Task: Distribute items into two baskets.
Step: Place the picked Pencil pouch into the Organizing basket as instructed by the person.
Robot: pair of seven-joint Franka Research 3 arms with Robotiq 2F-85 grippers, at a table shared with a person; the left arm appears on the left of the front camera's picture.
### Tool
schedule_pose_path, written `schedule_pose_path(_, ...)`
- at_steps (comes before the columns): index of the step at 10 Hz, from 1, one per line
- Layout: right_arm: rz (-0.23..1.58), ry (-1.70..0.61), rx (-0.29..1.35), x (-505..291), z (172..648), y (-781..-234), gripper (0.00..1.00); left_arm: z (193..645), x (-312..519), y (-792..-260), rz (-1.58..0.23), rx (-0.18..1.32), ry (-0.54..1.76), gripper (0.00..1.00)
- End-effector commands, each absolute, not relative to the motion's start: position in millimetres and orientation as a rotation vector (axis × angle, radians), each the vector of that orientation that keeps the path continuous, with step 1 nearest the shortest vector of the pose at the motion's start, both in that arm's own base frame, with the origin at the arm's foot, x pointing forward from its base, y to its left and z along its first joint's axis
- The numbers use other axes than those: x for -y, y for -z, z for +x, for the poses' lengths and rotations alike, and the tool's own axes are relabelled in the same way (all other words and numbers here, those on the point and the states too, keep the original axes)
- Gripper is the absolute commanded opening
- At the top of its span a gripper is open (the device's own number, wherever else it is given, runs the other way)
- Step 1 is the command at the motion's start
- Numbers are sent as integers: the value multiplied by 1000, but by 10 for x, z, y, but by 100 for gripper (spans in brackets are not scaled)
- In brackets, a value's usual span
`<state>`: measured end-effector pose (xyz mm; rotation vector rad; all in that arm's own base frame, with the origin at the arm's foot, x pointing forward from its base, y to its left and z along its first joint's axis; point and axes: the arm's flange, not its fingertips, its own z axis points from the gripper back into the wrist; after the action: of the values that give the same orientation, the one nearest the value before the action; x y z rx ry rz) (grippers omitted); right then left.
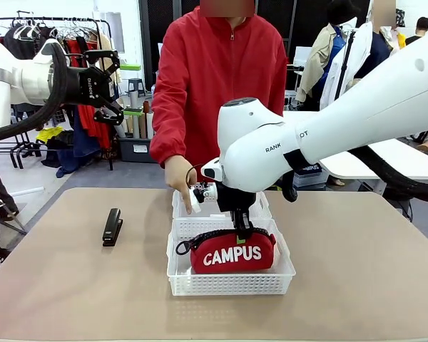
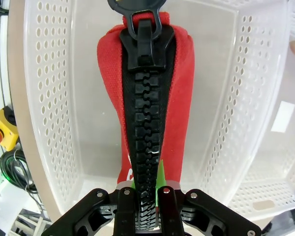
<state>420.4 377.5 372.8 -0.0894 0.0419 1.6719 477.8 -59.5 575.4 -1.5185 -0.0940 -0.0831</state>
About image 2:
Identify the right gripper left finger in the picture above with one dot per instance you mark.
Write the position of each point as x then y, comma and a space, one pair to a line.
125, 214

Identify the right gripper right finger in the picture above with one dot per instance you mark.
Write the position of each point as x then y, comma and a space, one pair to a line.
169, 214

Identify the red campus zipper pouch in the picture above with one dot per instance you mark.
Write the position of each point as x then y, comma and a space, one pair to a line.
182, 98

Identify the white perforated plastic basket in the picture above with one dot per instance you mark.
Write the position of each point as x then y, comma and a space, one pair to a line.
54, 98
273, 194

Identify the yellow emergency stop box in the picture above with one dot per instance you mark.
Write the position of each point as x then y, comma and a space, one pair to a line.
5, 127

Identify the aluminium profile frame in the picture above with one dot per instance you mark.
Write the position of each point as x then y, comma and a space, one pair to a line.
0, 61

